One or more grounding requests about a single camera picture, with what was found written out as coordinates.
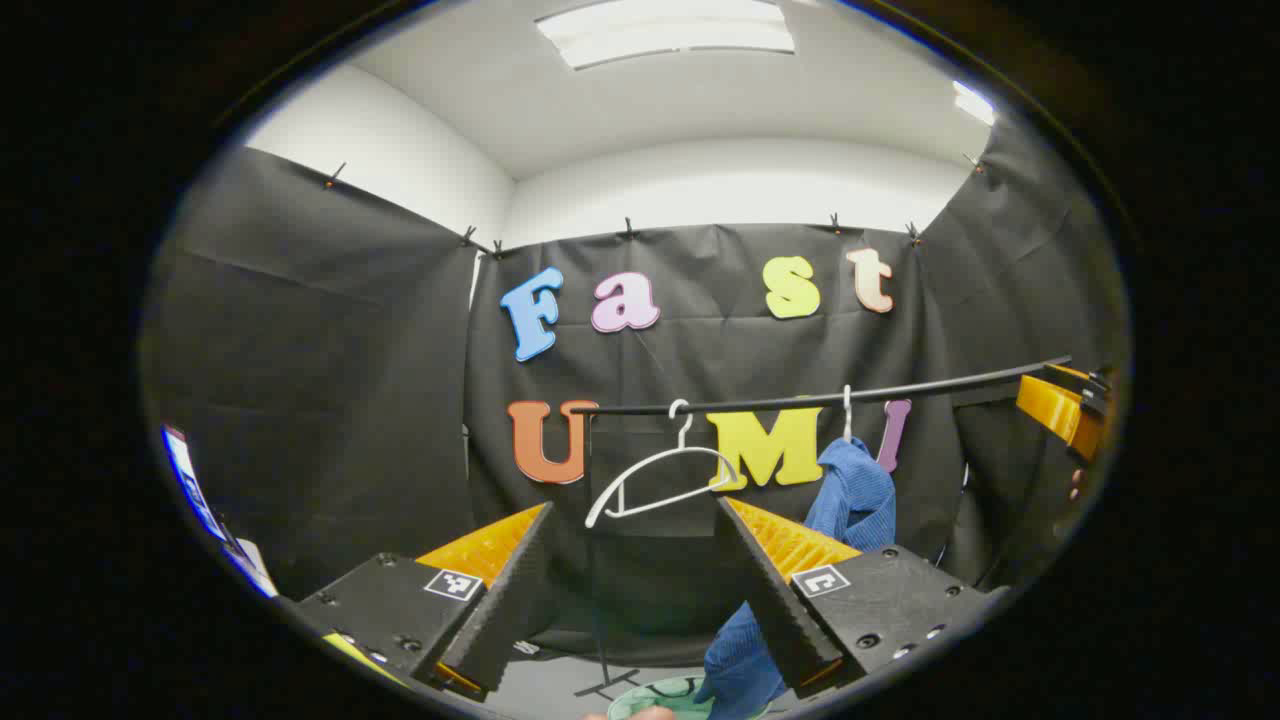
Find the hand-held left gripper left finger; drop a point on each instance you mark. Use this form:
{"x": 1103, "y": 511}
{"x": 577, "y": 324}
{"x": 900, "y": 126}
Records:
{"x": 500, "y": 600}

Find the row of black cloth clips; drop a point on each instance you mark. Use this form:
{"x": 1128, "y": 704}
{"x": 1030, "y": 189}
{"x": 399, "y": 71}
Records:
{"x": 628, "y": 229}

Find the white plastic hanger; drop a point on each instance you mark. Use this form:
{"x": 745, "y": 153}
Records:
{"x": 847, "y": 415}
{"x": 684, "y": 432}

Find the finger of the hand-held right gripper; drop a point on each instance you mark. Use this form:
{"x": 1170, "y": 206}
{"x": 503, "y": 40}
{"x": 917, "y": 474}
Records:
{"x": 1055, "y": 410}

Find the small ceiling light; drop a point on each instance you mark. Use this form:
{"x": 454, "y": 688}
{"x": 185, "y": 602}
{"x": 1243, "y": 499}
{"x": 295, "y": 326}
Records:
{"x": 973, "y": 102}

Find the black backdrop cloth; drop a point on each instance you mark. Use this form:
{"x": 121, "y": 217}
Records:
{"x": 330, "y": 400}

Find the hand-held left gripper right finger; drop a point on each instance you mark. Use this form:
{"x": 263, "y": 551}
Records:
{"x": 770, "y": 590}

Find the black clothes rack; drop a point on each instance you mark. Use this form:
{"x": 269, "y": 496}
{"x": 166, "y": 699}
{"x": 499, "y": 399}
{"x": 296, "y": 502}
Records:
{"x": 900, "y": 392}

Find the large ceiling light panel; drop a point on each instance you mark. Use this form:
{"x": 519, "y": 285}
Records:
{"x": 665, "y": 35}

